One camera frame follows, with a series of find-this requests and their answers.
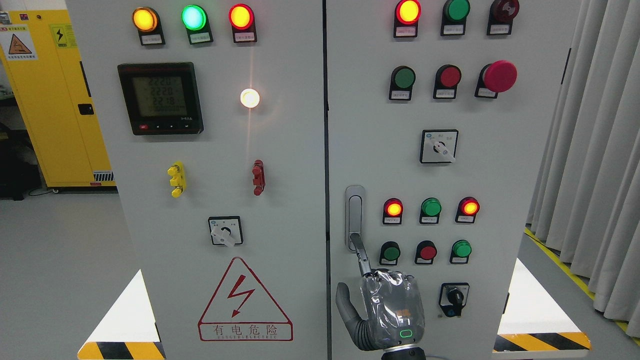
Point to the silver door handle lever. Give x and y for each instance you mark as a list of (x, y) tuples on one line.
[(355, 214)]

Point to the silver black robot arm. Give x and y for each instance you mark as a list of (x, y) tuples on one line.
[(403, 354)]

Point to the red indicator light left door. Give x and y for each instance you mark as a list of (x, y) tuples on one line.
[(242, 21)]

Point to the red terminal connector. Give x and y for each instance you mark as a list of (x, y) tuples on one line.
[(259, 182)]

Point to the red lit light left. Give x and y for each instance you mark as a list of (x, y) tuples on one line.
[(392, 212)]

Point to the red lit light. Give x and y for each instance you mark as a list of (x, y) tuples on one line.
[(392, 212), (467, 210)]

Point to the grey electrical cabinet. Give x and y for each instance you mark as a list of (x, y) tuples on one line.
[(324, 123)]

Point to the dark green push button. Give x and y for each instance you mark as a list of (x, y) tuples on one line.
[(389, 253)]

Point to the white lit indicator light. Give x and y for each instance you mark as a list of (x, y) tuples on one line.
[(250, 98)]

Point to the green light middle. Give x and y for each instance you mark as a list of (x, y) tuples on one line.
[(430, 211)]

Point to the red push button lower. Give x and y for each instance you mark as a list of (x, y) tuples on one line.
[(425, 253)]

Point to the red push button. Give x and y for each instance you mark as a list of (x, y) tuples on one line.
[(425, 253), (447, 78)]

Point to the green push button upper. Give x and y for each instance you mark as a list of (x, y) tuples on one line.
[(402, 80)]

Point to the yellow terminal connector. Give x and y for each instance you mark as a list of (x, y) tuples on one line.
[(177, 180)]

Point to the red lit light right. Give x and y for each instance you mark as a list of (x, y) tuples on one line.
[(467, 210)]

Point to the red electric hazard sign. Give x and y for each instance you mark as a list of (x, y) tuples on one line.
[(241, 309)]

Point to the green push button lower right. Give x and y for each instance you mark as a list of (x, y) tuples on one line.
[(460, 252)]

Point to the red push button upper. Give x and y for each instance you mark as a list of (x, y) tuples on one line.
[(447, 78)]

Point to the black digital power meter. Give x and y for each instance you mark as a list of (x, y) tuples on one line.
[(161, 98)]

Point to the red-orange top indicator light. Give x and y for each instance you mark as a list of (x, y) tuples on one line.
[(406, 19)]

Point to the green lit indicator light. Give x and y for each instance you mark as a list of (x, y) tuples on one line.
[(196, 23)]

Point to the red emergency stop button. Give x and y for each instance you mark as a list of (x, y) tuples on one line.
[(495, 78)]

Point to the green top indicator light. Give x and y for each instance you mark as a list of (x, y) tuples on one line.
[(454, 17)]

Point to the amber indicator light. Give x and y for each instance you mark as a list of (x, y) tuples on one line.
[(148, 25)]

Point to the dark red buzzer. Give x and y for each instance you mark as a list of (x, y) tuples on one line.
[(501, 17)]

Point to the grey curtain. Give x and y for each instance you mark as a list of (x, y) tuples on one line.
[(586, 203)]

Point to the yellow safety cabinet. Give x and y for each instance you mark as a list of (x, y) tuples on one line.
[(40, 54)]

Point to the silver handle lock base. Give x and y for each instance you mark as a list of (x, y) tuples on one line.
[(351, 191)]

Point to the left door rotary switch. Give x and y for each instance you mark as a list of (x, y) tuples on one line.
[(226, 230)]

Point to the upper right rotary switch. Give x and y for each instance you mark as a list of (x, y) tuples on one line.
[(438, 146)]

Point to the black key selector switch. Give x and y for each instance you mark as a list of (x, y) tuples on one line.
[(453, 298)]

